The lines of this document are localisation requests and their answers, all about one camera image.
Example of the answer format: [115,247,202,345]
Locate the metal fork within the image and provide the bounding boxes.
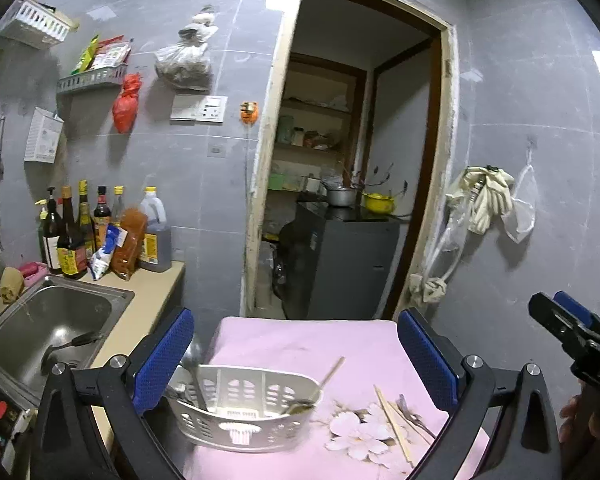
[395,394,423,426]
[386,400,436,443]

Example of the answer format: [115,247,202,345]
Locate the grey wall shelf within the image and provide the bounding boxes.
[56,64,130,96]

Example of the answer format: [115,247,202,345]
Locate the red seasoning packet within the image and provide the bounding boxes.
[90,36,133,71]

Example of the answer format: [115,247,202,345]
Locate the worn door frame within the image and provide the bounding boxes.
[240,0,456,321]

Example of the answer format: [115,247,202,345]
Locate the yellow bowl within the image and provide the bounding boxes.
[362,192,396,213]

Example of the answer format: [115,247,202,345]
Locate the grey cabinet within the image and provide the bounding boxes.
[280,201,401,321]

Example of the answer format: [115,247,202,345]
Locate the blue white packet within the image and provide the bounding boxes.
[89,225,126,281]

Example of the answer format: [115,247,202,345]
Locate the white plastic utensil holder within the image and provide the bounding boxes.
[167,364,326,453]

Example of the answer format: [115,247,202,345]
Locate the pink soap dish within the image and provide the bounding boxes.
[19,261,49,281]

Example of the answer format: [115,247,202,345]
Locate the dark sauce bottle orange cap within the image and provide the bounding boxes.
[56,186,88,280]

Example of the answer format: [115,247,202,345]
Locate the yellow sponge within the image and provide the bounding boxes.
[0,266,25,303]

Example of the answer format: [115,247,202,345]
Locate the person's right hand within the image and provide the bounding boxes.
[560,394,598,443]

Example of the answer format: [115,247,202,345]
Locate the metal spoon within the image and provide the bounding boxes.
[280,399,317,416]

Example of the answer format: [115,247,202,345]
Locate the white wall basket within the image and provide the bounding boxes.
[0,0,80,51]

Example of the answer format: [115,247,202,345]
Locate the wooden shelf unit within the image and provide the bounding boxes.
[267,55,368,196]

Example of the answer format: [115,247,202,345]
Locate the white hanging paper box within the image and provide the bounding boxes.
[24,106,65,163]

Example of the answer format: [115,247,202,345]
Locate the dark bottle with yellow pump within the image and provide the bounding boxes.
[35,187,63,276]

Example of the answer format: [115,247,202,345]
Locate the metal cooking pot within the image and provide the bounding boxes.
[322,186,363,208]

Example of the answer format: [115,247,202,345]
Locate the tall bottle with yellow cap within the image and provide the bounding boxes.
[76,180,97,256]

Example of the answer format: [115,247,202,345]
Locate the clear bag of dried goods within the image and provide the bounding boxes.
[155,42,213,91]

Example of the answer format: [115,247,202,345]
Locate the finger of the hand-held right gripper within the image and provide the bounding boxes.
[528,292,588,356]
[554,290,600,348]

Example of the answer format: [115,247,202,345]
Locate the cream rubber gloves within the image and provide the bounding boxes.
[447,166,515,235]

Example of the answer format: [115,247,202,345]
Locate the black handled ladle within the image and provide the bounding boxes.
[40,331,103,368]

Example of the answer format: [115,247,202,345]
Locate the pink floral cloth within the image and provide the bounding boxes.
[182,316,491,480]

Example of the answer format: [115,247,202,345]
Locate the white wall switch panel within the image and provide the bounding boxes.
[170,94,228,124]

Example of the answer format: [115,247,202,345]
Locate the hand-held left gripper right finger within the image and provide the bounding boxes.
[397,307,563,480]

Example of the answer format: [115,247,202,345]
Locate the beige kitchen counter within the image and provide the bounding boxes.
[87,260,186,451]

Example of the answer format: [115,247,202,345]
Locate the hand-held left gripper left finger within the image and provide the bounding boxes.
[30,306,196,480]

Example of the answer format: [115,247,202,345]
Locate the sauce bottle with dark cap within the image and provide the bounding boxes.
[92,186,112,251]

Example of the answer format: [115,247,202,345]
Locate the clear bottle with yellow cap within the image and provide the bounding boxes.
[111,186,127,226]

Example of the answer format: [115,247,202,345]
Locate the red plastic bag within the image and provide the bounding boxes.
[112,74,143,135]

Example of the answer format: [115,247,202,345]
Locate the large dark vinegar jug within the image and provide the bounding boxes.
[137,186,173,273]

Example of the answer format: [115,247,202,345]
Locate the green yellow seasoning packet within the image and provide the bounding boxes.
[70,35,101,75]

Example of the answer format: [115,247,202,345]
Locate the small white plastic bag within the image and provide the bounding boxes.
[178,5,220,43]

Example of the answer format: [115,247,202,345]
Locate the orange seasoning bag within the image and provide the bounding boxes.
[111,207,148,280]

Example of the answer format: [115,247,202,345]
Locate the knotted cream rag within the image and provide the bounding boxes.
[409,274,448,306]

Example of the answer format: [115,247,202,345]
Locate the stainless steel sink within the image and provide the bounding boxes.
[0,274,136,411]

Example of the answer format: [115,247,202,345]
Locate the clear plastic bag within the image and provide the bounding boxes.
[437,200,473,256]

